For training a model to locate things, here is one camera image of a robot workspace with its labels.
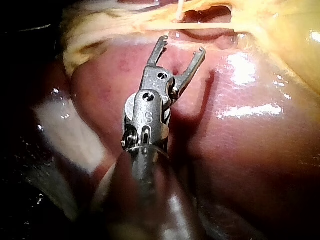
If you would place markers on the thin tube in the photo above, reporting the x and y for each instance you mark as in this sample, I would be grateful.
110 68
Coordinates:
205 25
210 6

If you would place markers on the dark red liver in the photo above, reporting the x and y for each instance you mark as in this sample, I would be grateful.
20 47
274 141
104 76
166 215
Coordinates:
250 150

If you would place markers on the right arm instrument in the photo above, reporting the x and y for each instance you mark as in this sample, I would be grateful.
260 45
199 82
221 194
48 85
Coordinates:
150 117

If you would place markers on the pale fatty tissue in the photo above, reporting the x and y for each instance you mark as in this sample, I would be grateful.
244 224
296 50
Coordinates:
100 25
75 140

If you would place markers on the dark right arm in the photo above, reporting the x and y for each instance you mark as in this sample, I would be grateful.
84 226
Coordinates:
150 200

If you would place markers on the right arm instrument jaw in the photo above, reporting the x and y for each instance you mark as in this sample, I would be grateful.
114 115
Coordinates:
191 70
156 53

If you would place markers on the gallbladder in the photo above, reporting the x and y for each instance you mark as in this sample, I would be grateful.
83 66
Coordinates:
295 50

